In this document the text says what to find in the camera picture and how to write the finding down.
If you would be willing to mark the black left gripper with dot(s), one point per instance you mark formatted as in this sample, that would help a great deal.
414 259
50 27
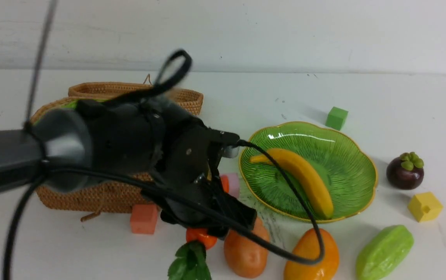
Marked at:
185 161

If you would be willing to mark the orange plastic carrot green leaves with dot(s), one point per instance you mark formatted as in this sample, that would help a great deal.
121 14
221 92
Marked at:
203 228

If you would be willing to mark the brown plastic potato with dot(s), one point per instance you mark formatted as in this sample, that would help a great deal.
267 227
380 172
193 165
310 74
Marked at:
243 256

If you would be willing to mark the yellow plastic banana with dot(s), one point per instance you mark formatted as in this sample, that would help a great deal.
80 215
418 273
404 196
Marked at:
311 182

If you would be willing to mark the green plastic starfruit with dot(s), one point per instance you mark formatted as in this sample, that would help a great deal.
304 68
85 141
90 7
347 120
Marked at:
384 253

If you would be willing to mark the dark purple plastic mangosteen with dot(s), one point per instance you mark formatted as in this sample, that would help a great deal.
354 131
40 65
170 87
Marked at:
406 172

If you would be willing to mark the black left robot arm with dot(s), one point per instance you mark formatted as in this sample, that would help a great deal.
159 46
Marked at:
72 148

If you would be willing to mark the pink foam cube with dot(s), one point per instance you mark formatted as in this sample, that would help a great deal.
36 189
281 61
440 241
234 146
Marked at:
234 184

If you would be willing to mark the orange foam cube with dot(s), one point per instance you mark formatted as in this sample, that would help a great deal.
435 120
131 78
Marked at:
143 219

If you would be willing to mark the woven wicker basket green lining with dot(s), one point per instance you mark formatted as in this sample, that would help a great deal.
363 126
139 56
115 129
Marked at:
112 197

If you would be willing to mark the woven wicker basket lid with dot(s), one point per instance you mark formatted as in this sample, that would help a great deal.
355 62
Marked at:
190 100

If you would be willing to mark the green glass leaf plate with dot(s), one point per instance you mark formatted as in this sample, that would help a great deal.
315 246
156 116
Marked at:
350 175

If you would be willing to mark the green foam cube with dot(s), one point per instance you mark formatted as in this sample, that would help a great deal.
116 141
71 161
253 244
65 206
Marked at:
336 118

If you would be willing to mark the yellow foam cube with hole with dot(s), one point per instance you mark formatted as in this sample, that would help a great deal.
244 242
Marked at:
425 207

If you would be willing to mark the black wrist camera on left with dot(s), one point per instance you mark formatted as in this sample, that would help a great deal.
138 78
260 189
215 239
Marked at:
222 144

